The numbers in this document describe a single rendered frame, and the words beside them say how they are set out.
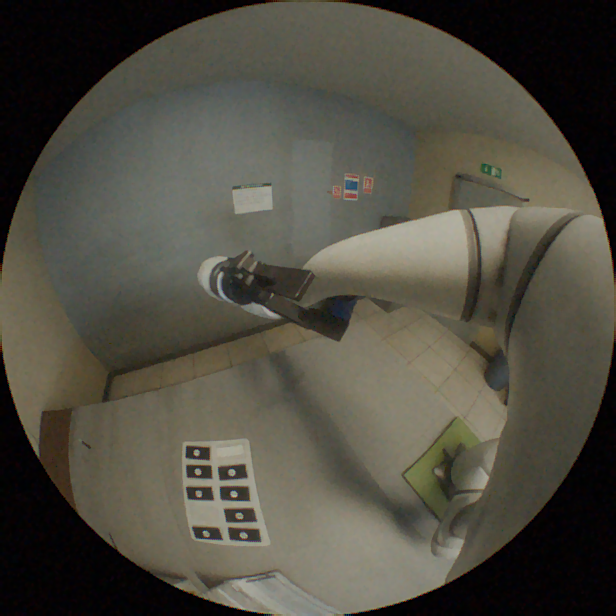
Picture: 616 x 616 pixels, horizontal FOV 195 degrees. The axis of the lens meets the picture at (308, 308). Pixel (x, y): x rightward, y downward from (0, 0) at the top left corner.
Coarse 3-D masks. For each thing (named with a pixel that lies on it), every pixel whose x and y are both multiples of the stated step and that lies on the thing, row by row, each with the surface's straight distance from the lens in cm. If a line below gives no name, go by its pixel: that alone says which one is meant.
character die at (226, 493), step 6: (222, 492) 73; (228, 492) 71; (234, 492) 71; (240, 492) 71; (246, 492) 70; (222, 498) 73; (228, 498) 72; (234, 498) 71; (240, 498) 71; (246, 498) 70
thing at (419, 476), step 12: (456, 420) 90; (444, 432) 86; (456, 432) 89; (468, 432) 93; (444, 444) 84; (456, 444) 87; (468, 444) 91; (432, 456) 80; (444, 456) 83; (420, 468) 77; (432, 468) 79; (408, 480) 75; (420, 480) 77; (432, 480) 79; (420, 492) 77; (432, 492) 80; (444, 492) 83; (432, 504) 80; (444, 504) 84
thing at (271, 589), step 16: (256, 576) 80; (240, 592) 87; (256, 592) 85; (272, 592) 83; (288, 592) 82; (304, 592) 82; (272, 608) 91; (288, 608) 89; (304, 608) 89; (320, 608) 89; (336, 608) 91
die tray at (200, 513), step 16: (192, 464) 79; (208, 464) 76; (224, 464) 73; (240, 464) 71; (192, 480) 79; (208, 480) 76; (224, 480) 73; (240, 480) 71; (256, 496) 70; (192, 512) 80; (208, 512) 77; (256, 512) 71; (224, 528) 76; (256, 528) 72; (224, 544) 78; (240, 544) 76; (256, 544) 74
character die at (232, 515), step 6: (228, 510) 73; (234, 510) 72; (240, 510) 71; (246, 510) 70; (252, 510) 70; (228, 516) 74; (234, 516) 73; (240, 516) 71; (246, 516) 71; (252, 516) 71; (228, 522) 73; (234, 522) 72
